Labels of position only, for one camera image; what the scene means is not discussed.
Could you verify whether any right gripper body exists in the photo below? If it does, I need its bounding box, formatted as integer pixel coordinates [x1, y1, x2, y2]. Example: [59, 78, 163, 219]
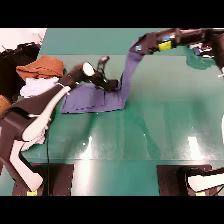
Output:
[134, 32, 160, 55]

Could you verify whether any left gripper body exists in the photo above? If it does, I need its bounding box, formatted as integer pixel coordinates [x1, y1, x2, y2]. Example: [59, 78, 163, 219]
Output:
[93, 71, 120, 92]

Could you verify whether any purple T-shirt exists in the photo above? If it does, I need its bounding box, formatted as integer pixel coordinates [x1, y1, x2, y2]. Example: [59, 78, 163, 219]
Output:
[59, 39, 147, 115]

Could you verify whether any teal garment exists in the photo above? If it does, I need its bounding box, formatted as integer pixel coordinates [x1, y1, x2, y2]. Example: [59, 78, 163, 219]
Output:
[185, 49, 218, 70]

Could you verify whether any orange garment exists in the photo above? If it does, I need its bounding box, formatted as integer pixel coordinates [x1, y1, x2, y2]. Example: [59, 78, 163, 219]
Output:
[15, 54, 65, 81]

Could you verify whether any black garment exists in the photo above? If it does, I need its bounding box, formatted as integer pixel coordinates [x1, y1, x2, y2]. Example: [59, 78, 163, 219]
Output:
[0, 42, 42, 103]

